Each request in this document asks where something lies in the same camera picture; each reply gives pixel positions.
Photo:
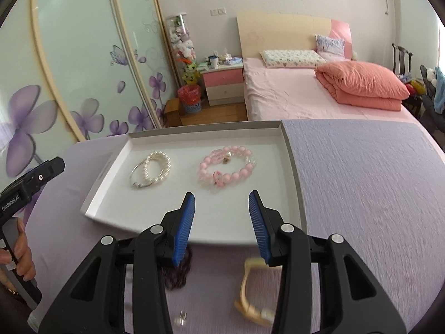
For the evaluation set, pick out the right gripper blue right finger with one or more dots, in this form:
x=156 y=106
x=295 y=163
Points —
x=258 y=218

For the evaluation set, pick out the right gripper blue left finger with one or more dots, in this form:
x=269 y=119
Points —
x=183 y=227

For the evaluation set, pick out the cream yellow wristwatch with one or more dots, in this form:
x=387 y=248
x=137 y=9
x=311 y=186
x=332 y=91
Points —
x=259 y=292

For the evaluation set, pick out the pearl earrings cluster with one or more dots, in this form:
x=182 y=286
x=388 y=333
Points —
x=181 y=319

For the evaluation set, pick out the person's left hand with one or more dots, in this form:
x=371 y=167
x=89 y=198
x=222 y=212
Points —
x=25 y=267

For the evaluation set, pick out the thin silver bangle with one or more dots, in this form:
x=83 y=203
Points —
x=145 y=174

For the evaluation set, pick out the grey white cardboard tray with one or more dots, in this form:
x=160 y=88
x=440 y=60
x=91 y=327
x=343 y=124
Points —
x=221 y=213

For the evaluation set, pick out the small wooden stool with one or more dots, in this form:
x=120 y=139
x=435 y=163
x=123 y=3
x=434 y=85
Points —
x=172 y=115

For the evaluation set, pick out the red bag waste bin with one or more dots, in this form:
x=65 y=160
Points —
x=190 y=97

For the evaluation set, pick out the lilac bedspread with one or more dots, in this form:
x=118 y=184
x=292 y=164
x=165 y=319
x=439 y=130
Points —
x=380 y=184

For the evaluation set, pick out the pink bed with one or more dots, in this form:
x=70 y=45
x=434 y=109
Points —
x=287 y=94

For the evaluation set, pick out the pink white nightstand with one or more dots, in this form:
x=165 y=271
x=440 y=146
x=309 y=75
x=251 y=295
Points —
x=224 y=85

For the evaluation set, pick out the yellow plush toy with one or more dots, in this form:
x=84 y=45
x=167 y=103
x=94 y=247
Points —
x=191 y=74

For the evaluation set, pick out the floral sliding wardrobe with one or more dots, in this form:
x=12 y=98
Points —
x=76 y=70

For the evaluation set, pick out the white mug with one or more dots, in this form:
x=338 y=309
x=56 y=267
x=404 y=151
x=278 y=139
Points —
x=213 y=61

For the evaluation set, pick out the floral white pillow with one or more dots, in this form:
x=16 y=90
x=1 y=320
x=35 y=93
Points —
x=305 y=59

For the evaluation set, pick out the clear tube of plush toys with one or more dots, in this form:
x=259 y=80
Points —
x=181 y=45

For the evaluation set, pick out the folded coral duvet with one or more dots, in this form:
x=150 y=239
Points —
x=362 y=84

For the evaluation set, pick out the small lilac pillow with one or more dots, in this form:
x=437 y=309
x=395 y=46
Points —
x=330 y=46

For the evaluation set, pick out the cream pink headboard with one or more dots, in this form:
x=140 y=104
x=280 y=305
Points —
x=261 y=31

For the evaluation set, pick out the dark wooden chair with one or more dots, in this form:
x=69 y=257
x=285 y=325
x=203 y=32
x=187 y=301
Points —
x=402 y=66

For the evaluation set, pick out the blue plush garment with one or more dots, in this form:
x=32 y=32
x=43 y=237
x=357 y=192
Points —
x=439 y=97

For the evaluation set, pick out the white wall socket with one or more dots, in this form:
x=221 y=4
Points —
x=218 y=12

